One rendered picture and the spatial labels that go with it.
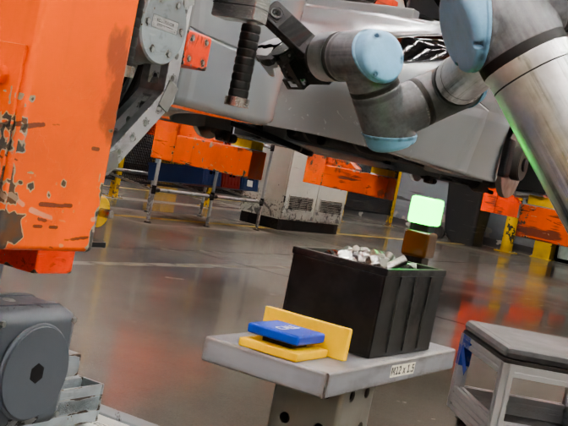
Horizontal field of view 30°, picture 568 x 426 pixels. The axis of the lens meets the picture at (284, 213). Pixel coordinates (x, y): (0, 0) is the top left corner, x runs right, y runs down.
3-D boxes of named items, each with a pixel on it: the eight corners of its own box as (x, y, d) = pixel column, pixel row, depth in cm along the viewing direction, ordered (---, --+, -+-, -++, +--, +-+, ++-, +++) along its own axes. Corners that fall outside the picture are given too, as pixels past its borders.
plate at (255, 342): (270, 341, 132) (272, 333, 132) (326, 357, 128) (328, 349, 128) (237, 345, 125) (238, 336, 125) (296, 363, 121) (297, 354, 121)
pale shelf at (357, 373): (351, 339, 164) (354, 320, 164) (452, 368, 156) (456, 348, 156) (199, 359, 127) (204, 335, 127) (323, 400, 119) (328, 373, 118)
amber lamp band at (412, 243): (409, 253, 161) (414, 228, 161) (434, 259, 159) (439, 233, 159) (399, 253, 157) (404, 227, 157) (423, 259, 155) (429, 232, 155)
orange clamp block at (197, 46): (150, 59, 211) (176, 67, 219) (182, 64, 207) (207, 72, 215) (157, 24, 210) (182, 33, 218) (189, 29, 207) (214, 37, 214)
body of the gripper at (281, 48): (284, 90, 205) (323, 91, 195) (263, 53, 201) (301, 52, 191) (309, 67, 208) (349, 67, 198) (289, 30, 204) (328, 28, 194)
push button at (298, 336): (273, 336, 131) (276, 319, 131) (322, 351, 128) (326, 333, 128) (244, 340, 125) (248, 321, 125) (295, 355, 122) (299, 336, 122)
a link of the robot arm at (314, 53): (312, 50, 187) (346, 19, 191) (295, 51, 191) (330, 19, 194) (335, 91, 191) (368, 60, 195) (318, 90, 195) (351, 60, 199)
